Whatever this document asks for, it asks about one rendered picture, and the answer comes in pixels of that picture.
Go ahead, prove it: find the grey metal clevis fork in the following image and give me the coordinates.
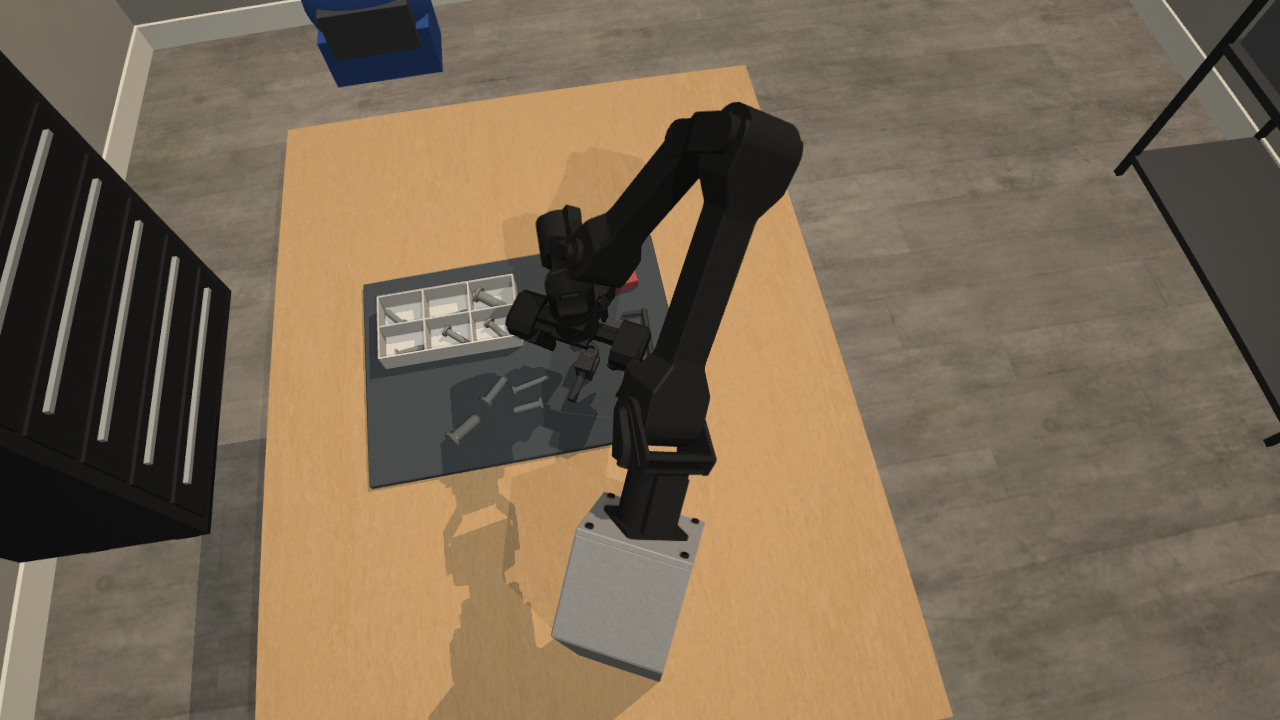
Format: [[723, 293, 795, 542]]
[[568, 342, 600, 404]]

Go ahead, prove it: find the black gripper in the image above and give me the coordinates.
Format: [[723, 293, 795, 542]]
[[506, 290, 652, 372]]

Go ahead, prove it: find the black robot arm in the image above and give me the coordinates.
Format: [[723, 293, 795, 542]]
[[536, 102, 804, 541]]

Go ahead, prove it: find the red rectangular block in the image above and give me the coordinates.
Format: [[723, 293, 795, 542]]
[[614, 272, 637, 293]]

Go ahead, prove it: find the grey l-shaped bar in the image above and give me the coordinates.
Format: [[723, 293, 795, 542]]
[[623, 307, 654, 356]]

